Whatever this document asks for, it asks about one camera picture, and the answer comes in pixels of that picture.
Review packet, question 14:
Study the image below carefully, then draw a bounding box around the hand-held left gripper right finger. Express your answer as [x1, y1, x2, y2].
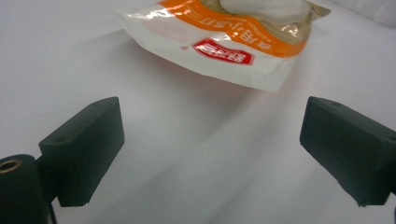
[299, 95, 396, 207]

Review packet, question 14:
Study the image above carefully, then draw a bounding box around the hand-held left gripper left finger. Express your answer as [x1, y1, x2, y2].
[36, 96, 126, 208]

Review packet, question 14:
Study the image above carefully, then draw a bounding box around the white and orange food packet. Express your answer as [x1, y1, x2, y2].
[114, 0, 332, 93]

